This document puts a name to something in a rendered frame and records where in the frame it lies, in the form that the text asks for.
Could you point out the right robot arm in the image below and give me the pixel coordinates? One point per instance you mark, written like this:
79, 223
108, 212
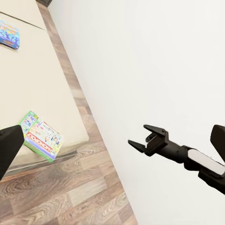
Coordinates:
210, 171

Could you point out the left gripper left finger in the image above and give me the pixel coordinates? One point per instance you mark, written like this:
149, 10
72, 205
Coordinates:
11, 140

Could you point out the board game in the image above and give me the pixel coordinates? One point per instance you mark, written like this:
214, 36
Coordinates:
9, 34
40, 136

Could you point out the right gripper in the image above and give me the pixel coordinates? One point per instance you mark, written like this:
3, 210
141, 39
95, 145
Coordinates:
160, 144

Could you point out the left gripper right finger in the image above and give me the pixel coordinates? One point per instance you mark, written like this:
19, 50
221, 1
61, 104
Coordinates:
217, 139

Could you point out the bed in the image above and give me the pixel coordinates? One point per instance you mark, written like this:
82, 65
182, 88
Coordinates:
31, 79

